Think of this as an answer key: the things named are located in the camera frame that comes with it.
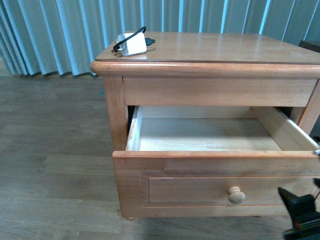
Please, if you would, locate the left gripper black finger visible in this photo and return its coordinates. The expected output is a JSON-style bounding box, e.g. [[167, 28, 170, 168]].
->
[[277, 187, 320, 240]]

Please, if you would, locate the round drawer knob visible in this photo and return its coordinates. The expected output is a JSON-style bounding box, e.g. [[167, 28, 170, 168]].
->
[[228, 186, 246, 204]]

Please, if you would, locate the wooden drawer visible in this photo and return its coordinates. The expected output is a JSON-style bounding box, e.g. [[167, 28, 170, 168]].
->
[[112, 106, 320, 218]]

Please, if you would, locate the white charger adapter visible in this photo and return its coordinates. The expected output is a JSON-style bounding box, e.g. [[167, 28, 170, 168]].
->
[[120, 32, 147, 56]]

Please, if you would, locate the light wooden nightstand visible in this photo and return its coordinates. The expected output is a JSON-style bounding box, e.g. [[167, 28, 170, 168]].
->
[[90, 31, 320, 221]]

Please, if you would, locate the dark wooden side table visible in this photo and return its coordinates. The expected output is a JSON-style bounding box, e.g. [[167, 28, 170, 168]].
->
[[298, 40, 320, 53]]

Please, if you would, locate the pale pleated curtain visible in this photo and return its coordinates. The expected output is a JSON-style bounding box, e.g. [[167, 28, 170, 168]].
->
[[0, 0, 320, 76]]

